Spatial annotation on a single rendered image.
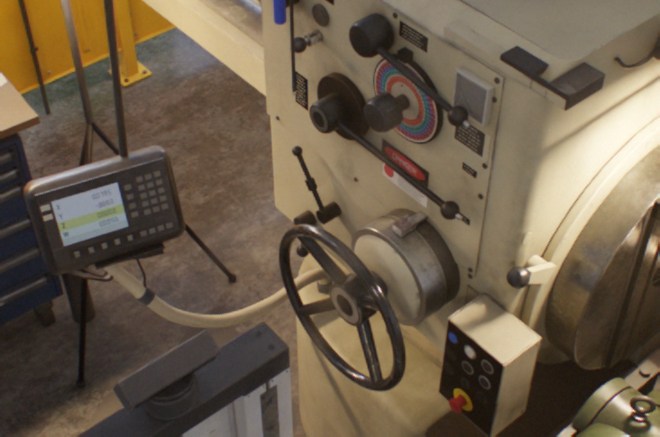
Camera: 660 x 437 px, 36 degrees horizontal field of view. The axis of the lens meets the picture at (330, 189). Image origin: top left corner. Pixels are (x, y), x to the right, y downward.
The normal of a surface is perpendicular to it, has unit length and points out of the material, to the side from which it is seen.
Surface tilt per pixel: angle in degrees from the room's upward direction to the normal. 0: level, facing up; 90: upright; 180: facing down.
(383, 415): 90
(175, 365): 28
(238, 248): 0
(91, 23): 90
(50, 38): 90
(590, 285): 65
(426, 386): 0
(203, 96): 0
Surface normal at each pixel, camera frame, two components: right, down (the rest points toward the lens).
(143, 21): 0.65, 0.52
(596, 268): -0.65, -0.01
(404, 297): -0.36, 0.55
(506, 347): 0.00, -0.73
